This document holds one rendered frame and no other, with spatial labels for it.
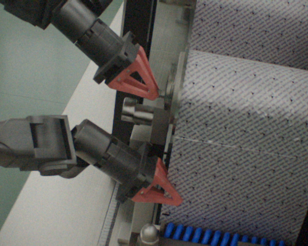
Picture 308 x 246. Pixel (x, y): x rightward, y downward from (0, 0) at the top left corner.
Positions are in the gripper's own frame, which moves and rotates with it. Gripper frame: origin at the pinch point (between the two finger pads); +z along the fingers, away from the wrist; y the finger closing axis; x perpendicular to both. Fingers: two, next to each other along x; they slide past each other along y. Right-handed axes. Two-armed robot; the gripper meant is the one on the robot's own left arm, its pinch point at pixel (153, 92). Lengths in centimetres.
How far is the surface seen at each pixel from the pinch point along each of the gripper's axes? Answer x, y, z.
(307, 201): 7.5, 7.4, 28.6
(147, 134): -7.5, -2.7, 5.5
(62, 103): -132, -211, 23
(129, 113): -5.9, -0.8, 0.1
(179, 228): -10.5, 9.3, 17.7
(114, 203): -29.4, -12.5, 15.5
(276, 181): 6.4, 7.4, 22.0
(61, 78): -137, -244, 15
